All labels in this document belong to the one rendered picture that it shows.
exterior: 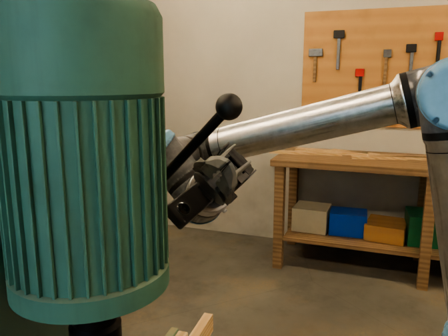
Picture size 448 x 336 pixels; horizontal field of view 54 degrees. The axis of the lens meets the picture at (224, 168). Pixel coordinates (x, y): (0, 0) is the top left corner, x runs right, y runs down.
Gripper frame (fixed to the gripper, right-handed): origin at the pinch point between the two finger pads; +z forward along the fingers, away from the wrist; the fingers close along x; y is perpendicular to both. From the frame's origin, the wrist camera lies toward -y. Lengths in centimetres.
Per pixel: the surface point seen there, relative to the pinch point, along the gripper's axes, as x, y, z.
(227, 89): -71, 154, -283
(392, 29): -7, 245, -196
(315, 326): 91, 43, -196
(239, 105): -3.6, 2.6, 12.8
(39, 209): -7.2, -22.8, 19.6
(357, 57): -10, 221, -217
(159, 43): -11.9, -4.0, 22.8
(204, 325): 18.7, -15.3, -31.4
